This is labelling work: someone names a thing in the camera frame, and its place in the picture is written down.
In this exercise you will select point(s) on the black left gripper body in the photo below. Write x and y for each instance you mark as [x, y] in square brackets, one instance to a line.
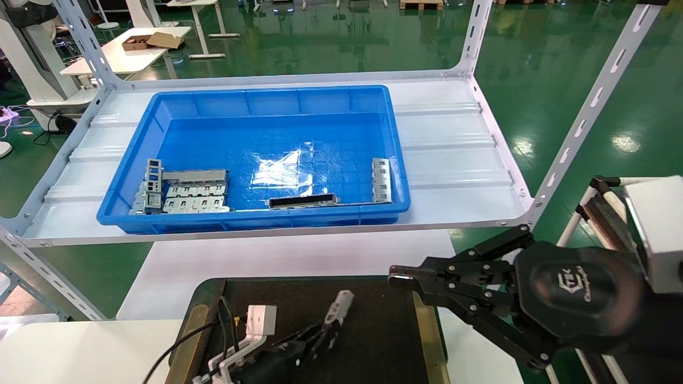
[272, 365]

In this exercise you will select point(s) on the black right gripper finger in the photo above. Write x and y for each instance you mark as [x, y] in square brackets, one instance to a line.
[480, 256]
[480, 314]

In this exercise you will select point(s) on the white round stand base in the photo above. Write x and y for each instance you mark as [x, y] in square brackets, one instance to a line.
[106, 24]

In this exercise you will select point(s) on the black container brass edges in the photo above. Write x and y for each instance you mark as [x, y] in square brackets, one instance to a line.
[384, 341]

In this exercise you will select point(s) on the white black cart frame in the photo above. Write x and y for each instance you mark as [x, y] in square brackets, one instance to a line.
[603, 213]

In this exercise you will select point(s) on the white slotted metal rack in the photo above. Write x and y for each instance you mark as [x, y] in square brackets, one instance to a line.
[453, 154]

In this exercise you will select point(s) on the white work table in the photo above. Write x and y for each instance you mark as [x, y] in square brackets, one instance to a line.
[117, 56]

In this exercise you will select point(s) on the grey flat metal part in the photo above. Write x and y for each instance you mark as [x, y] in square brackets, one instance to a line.
[139, 202]

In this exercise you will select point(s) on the open cardboard box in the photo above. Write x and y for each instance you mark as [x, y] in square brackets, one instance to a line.
[149, 40]

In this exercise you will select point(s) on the wooden pallet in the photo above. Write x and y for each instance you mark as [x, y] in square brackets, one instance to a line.
[421, 4]

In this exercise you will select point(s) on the white table with legs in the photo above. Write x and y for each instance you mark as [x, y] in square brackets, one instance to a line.
[200, 21]

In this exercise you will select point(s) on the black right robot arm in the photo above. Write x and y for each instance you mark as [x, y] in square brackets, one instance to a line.
[656, 341]

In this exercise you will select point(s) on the light grey left wrist camera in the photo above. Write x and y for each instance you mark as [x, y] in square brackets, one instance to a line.
[261, 320]

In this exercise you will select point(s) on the blue plastic bin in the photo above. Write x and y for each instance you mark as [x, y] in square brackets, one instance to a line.
[267, 101]

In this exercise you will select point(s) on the grey upright windowed bracket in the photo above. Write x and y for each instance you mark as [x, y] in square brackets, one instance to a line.
[153, 186]

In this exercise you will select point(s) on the light grey wrist camera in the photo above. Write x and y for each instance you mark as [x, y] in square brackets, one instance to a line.
[261, 320]
[661, 229]

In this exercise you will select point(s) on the clear plastic film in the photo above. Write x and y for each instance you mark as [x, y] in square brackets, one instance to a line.
[277, 170]

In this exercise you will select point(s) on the light grey right wrist camera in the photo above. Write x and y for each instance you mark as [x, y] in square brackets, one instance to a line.
[661, 229]

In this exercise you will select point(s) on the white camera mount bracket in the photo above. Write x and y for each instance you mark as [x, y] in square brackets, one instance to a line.
[235, 357]

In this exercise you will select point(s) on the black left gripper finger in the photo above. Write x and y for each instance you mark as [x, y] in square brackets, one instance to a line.
[307, 336]
[330, 336]

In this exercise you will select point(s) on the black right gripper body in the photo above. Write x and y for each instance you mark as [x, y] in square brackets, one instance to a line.
[581, 296]

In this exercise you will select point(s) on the white machine base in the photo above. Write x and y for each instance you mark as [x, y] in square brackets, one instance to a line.
[37, 58]

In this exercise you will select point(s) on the grey metal part square holes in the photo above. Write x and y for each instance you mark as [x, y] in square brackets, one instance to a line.
[341, 304]

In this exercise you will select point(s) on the dark hollow metal bracket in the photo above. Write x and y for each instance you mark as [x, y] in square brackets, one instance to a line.
[304, 201]

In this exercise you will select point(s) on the grey slotted metal part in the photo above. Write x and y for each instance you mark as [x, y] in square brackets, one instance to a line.
[381, 181]

